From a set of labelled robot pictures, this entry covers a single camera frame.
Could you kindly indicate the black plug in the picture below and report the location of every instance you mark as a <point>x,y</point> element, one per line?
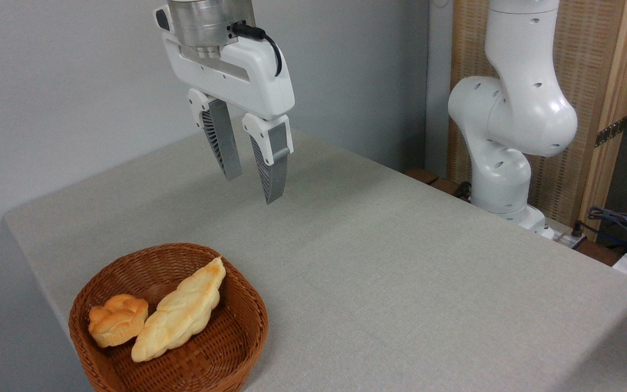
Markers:
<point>578,230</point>

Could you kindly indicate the long braided bread loaf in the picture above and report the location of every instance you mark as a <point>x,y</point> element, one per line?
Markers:
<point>183,310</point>

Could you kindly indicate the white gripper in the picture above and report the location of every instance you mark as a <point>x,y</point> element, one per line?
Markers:
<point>248,76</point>

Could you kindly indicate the metal screen hinge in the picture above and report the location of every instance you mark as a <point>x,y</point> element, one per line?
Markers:
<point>612,132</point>

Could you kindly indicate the brown woven wicker basket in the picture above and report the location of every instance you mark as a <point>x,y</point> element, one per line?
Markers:
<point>221,348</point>

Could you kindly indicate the small round bread roll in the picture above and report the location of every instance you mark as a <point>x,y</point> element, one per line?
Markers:
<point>115,321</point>

